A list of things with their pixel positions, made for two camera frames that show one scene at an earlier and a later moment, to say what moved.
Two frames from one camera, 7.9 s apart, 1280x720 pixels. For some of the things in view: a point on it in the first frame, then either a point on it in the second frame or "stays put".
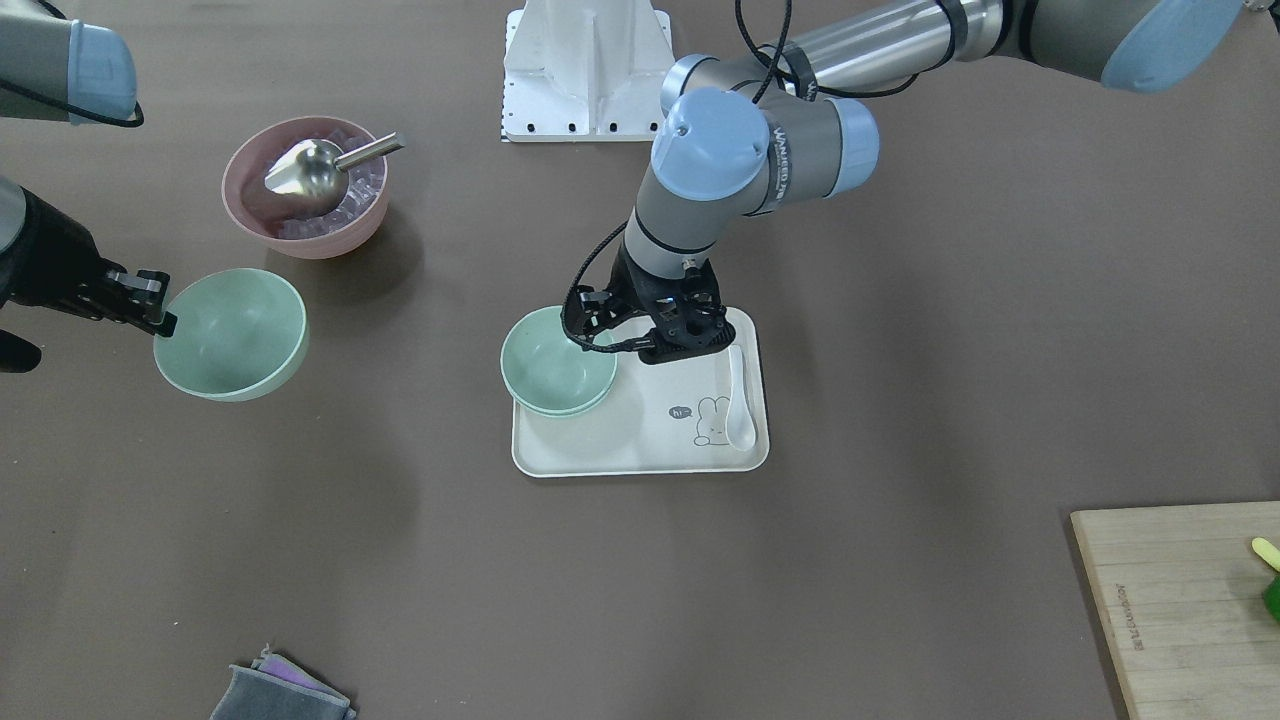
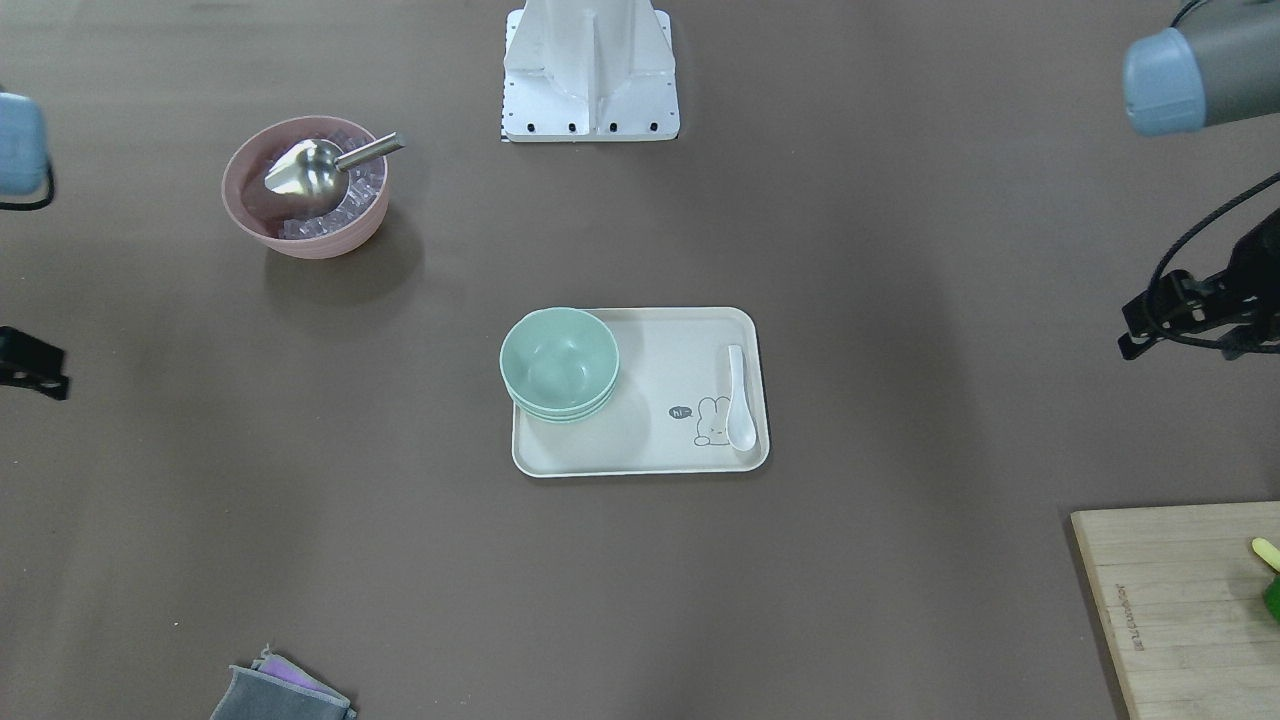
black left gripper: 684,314 -> 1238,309
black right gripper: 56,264 -> 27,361
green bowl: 241,335 -> 559,359
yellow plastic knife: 1267,551 stays put
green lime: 1271,596 stays put
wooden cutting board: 1179,593 stays put
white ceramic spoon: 740,429 stays put
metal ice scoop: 314,171 stays put
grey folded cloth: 273,688 stays put
